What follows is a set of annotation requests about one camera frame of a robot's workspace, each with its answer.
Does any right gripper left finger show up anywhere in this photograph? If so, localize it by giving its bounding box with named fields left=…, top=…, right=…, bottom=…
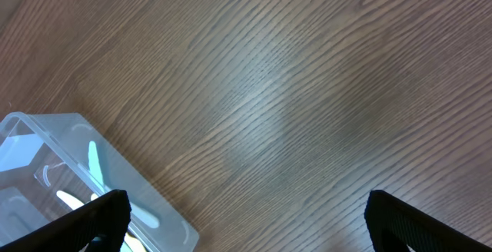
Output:
left=1, top=190, right=131, bottom=252

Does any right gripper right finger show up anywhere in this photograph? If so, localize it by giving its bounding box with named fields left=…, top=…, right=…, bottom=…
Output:
left=364, top=190, right=490, bottom=252

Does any yellow plastic knife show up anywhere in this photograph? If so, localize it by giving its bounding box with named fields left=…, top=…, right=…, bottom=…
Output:
left=120, top=231, right=147, bottom=252

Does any white plastic knife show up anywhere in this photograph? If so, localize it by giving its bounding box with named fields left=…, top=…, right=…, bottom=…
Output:
left=88, top=141, right=105, bottom=192
left=56, top=191, right=85, bottom=211
left=130, top=202, right=160, bottom=229

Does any right clear plastic container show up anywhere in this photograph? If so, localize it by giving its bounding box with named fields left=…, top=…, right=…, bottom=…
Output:
left=1, top=112, right=199, bottom=252

